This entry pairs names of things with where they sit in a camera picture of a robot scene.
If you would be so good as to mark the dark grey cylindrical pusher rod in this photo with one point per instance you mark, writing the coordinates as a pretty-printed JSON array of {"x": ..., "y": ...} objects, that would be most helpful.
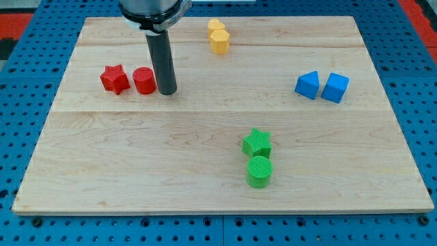
[{"x": 162, "y": 61}]

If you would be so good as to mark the blue cube block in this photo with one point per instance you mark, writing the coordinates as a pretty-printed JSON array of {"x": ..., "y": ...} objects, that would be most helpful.
[{"x": 335, "y": 87}]

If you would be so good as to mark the red cylinder block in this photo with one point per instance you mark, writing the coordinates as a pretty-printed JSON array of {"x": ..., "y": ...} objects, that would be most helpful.
[{"x": 144, "y": 80}]

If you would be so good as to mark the red star block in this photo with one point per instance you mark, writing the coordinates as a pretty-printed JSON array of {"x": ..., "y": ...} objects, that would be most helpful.
[{"x": 115, "y": 79}]

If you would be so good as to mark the yellow heart block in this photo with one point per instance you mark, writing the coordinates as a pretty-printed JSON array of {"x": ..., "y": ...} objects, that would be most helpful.
[{"x": 214, "y": 24}]

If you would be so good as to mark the yellow hexagon block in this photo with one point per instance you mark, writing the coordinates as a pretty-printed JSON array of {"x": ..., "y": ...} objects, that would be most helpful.
[{"x": 219, "y": 41}]

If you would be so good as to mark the light wooden board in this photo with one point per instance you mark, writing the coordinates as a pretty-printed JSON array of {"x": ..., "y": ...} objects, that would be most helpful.
[{"x": 130, "y": 154}]

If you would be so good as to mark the green star block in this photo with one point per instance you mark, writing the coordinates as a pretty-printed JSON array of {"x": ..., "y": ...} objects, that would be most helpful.
[{"x": 257, "y": 143}]

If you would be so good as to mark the blue triangle block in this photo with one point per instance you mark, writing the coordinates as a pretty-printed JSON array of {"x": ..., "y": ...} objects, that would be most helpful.
[{"x": 308, "y": 85}]

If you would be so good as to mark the green cylinder block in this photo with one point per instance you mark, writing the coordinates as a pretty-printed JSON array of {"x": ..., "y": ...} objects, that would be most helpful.
[{"x": 259, "y": 171}]

